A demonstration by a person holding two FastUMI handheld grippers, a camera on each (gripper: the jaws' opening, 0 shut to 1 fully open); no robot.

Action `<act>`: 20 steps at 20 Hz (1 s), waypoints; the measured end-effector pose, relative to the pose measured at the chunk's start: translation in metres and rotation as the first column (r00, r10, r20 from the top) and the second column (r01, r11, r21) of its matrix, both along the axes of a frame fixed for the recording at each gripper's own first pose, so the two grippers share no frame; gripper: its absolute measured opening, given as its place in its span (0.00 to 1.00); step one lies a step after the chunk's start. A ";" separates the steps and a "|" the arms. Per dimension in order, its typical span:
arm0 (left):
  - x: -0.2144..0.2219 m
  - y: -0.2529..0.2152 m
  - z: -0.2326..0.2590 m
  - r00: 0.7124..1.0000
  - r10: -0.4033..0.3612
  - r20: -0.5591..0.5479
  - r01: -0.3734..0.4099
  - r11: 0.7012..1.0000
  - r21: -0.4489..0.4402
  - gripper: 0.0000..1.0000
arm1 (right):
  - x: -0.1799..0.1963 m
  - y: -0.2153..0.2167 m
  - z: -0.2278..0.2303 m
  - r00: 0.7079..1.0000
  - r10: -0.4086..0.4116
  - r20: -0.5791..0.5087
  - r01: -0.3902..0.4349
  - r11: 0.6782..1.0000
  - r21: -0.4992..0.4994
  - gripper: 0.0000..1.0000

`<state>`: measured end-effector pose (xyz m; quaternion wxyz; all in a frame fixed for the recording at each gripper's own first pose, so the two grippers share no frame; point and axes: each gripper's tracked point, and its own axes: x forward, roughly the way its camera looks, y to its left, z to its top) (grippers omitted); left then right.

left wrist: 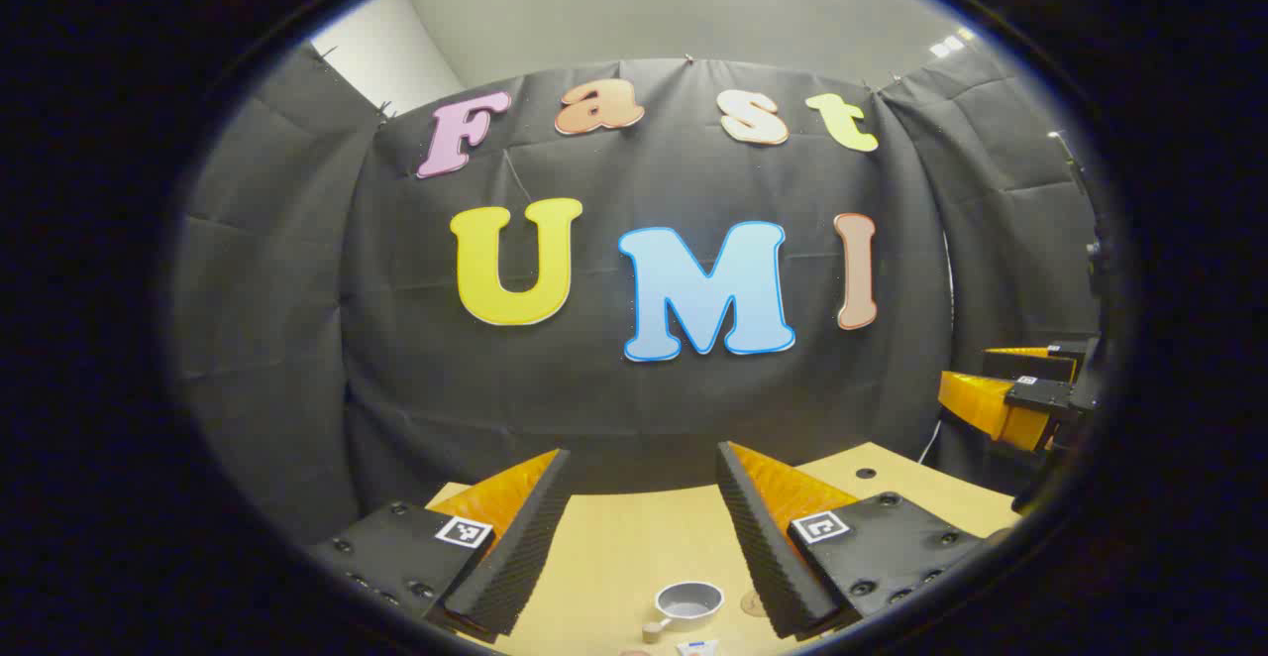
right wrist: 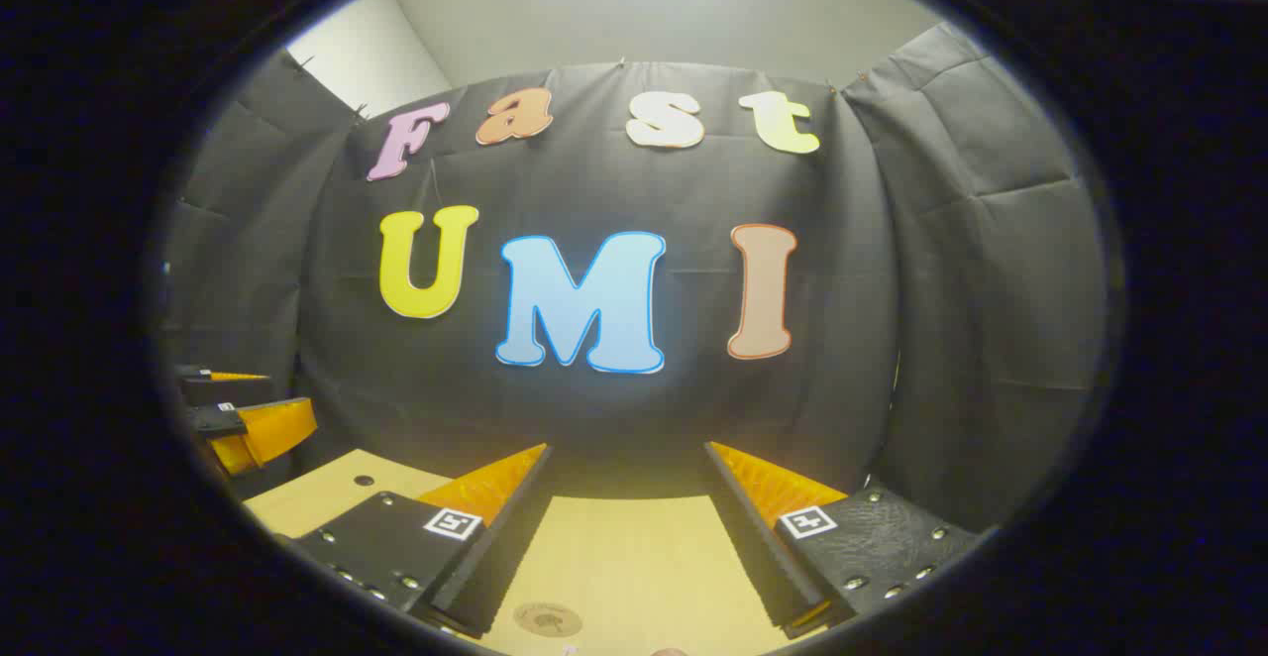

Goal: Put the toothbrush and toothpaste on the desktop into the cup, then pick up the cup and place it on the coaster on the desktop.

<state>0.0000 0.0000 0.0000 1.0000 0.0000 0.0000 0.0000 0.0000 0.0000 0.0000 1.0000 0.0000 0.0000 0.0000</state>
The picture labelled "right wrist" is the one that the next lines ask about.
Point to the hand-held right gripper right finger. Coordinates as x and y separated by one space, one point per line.
768 557

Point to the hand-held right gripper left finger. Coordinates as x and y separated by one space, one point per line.
490 567

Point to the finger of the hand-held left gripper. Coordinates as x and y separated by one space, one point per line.
263 433
213 390

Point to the round cork coaster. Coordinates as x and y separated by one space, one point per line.
547 619

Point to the light wooden desktop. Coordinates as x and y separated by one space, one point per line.
634 557

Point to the black backdrop cloth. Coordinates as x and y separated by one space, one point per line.
892 289

